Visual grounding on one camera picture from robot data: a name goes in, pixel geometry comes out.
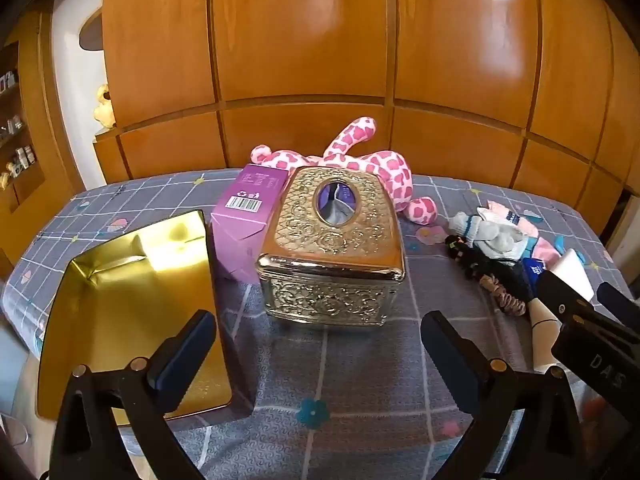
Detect wooden panel headboard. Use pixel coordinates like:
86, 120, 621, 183
92, 0, 640, 206

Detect wooden shelf with bottles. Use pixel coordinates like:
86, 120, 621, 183
0, 72, 38, 188

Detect pink spotted plush toy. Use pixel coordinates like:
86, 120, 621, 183
250, 116, 440, 225

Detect wooden shelf cabinet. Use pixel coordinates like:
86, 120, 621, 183
0, 10, 86, 281

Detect purple cardboard box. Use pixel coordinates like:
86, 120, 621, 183
209, 162, 291, 283

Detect grey checked bed sheet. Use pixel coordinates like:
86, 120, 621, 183
0, 167, 631, 480

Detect brown wooden wall shelf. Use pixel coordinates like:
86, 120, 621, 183
79, 10, 106, 53

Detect ornate metal tissue box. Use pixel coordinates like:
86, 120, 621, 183
256, 165, 407, 331

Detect pink satin scrunchie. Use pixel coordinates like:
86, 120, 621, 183
480, 277, 528, 317

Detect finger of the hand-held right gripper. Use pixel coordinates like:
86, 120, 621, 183
596, 281, 640, 321
537, 270, 596, 326

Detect yellow plush toy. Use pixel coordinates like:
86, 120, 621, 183
94, 84, 116, 130

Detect blue plush toy pink cloth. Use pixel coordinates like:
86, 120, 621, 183
525, 237, 586, 267

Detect gold tin tray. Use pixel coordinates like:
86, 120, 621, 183
36, 208, 233, 428

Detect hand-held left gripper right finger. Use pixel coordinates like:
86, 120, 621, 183
420, 310, 591, 480

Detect navy sock with blue label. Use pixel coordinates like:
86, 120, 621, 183
520, 257, 551, 286

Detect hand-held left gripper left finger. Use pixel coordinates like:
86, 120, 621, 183
49, 309, 218, 480

